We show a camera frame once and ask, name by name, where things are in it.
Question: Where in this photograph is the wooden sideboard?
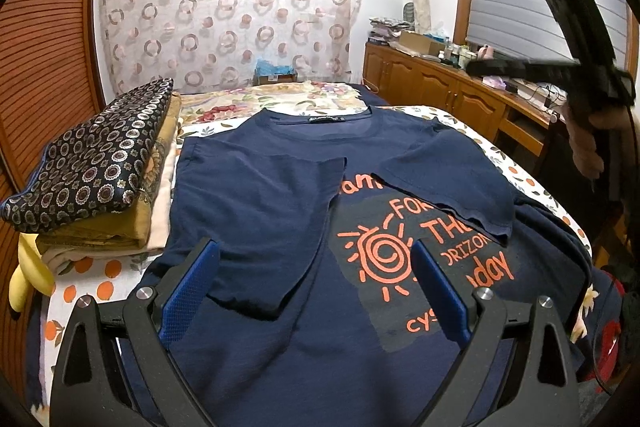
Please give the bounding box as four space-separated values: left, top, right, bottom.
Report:
362 42 571 158

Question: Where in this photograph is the brown wooden wardrobe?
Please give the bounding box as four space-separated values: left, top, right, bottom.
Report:
0 0 108 208

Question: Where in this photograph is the person's right hand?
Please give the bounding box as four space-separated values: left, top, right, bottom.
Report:
560 99 626 190

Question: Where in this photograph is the cream folded blanket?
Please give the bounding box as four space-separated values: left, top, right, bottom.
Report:
42 142 181 275

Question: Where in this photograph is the orange-print bed sheet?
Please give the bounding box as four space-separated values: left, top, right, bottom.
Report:
27 104 591 413

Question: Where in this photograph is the navy printed t-shirt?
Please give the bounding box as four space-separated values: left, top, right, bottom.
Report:
120 104 593 427

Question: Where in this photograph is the navy blanket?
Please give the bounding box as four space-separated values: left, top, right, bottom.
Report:
345 82 393 108

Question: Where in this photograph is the yellow plush toy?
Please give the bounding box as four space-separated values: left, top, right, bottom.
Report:
7 234 56 313

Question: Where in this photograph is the navy patterned folded quilt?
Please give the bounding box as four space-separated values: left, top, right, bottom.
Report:
0 77 176 225

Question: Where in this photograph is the circle-print curtain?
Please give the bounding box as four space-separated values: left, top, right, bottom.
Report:
97 0 366 95

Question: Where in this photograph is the blue plastic package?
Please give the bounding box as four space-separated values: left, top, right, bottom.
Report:
252 59 301 85

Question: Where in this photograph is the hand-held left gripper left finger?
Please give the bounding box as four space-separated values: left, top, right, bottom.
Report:
50 237 221 427

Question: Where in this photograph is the cardboard box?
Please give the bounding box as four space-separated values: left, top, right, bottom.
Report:
392 29 443 58

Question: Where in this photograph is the pile of papers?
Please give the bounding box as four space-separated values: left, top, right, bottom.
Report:
369 14 416 45

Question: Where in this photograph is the floral blanket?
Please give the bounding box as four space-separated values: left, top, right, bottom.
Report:
177 79 371 128

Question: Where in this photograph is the red cloth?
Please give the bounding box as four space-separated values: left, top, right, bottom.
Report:
599 317 624 373

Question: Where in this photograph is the group of small bottles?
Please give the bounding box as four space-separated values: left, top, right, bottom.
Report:
440 42 481 68

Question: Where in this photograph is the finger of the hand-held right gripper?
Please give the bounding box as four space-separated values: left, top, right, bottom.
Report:
466 58 568 82

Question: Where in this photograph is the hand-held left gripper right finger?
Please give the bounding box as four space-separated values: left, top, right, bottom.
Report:
411 239 596 427

